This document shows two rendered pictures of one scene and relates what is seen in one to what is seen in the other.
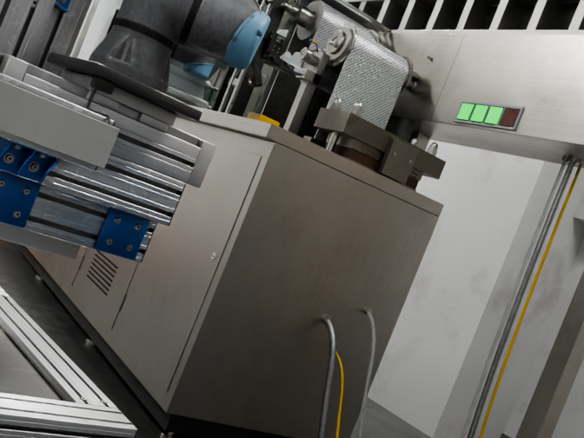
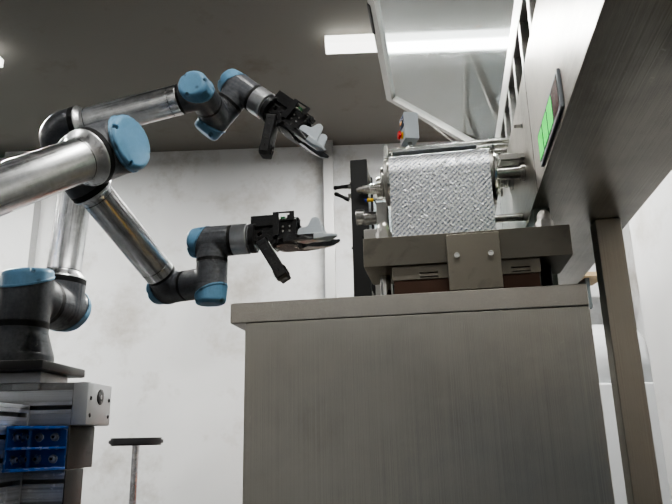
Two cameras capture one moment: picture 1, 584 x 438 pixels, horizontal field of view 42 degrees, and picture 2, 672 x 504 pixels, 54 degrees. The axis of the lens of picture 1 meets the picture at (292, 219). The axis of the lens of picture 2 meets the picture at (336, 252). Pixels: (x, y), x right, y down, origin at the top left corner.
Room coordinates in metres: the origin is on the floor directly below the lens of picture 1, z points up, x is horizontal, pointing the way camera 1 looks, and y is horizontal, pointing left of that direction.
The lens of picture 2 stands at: (1.16, -0.85, 0.65)
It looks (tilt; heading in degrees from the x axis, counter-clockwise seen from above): 16 degrees up; 42
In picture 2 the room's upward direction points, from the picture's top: 1 degrees counter-clockwise
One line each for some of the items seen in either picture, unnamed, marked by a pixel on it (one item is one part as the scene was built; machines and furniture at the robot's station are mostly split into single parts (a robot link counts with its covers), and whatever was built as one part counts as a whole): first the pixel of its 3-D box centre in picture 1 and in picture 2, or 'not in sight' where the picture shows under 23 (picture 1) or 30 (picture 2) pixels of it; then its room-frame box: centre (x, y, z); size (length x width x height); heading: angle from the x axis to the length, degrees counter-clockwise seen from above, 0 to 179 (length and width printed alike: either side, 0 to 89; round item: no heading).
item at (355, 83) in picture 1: (362, 102); (442, 224); (2.39, -0.07, 1.11); 0.23 x 0.01 x 0.18; 123
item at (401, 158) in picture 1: (399, 161); (474, 261); (2.24, -0.23, 0.97); 0.10 x 0.03 x 0.11; 123
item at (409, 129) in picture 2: not in sight; (406, 129); (2.85, 0.34, 1.66); 0.07 x 0.07 x 0.10; 51
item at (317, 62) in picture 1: (300, 96); (377, 264); (2.38, 0.12, 1.05); 0.06 x 0.05 x 0.31; 123
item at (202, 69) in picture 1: (195, 54); (206, 282); (2.09, 0.41, 1.01); 0.11 x 0.08 x 0.11; 102
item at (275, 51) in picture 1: (262, 45); (275, 233); (2.17, 0.26, 1.12); 0.12 x 0.08 x 0.09; 123
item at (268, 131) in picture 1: (189, 126); (426, 369); (3.18, 0.54, 0.88); 2.52 x 0.66 x 0.04; 33
